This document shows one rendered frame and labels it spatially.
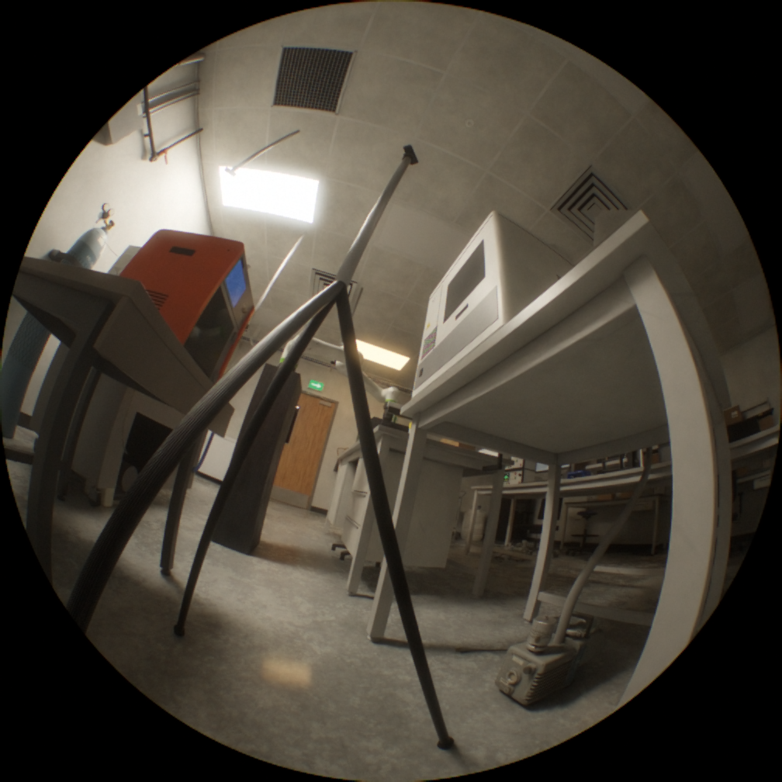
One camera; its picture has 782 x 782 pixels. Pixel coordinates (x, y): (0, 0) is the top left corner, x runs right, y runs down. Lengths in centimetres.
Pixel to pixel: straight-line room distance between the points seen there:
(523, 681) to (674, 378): 73
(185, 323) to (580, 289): 86
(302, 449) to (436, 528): 388
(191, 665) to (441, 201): 288
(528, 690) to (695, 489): 64
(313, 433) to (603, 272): 505
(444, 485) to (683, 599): 145
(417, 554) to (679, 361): 148
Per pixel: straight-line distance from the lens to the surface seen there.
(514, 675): 84
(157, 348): 56
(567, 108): 238
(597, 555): 90
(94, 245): 213
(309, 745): 66
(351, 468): 252
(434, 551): 163
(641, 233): 44
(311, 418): 524
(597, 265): 44
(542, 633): 79
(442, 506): 161
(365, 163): 248
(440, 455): 151
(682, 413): 34
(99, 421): 152
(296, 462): 512
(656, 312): 40
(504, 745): 76
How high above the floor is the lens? 54
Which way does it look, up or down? 23 degrees up
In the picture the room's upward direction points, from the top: 13 degrees clockwise
